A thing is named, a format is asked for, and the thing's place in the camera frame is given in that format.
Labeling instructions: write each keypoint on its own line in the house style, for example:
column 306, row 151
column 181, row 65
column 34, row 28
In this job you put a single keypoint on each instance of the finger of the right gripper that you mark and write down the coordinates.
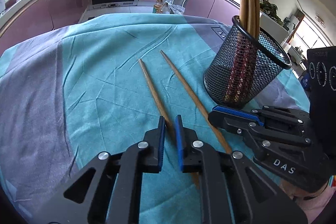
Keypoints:
column 233, row 120
column 281, row 119

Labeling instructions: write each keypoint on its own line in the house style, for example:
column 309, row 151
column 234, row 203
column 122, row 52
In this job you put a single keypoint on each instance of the person's right hand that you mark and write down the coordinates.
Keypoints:
column 311, row 203

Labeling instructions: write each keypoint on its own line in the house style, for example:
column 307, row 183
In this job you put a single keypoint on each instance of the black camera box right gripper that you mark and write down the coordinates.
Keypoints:
column 321, row 68

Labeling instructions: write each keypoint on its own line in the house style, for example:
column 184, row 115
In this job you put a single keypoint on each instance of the purple kitchen cabinets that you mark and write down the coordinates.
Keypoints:
column 29, row 18

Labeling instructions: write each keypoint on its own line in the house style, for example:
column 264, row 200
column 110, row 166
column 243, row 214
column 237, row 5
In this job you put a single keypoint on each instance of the green potted plant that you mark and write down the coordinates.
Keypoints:
column 271, row 9

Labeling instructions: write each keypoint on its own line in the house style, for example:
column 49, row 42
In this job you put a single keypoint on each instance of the black mesh utensil cup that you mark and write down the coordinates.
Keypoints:
column 271, row 59

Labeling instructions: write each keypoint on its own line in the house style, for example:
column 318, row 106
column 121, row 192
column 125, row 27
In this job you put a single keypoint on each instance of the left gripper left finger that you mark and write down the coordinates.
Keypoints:
column 108, row 188

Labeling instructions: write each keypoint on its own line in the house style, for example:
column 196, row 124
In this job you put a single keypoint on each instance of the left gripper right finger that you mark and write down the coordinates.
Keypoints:
column 233, row 188

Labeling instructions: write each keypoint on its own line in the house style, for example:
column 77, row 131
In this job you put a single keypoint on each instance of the teal and grey tablecloth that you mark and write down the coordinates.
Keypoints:
column 71, row 93

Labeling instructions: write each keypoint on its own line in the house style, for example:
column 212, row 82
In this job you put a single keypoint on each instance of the cooking oil bottle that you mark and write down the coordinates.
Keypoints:
column 158, row 6

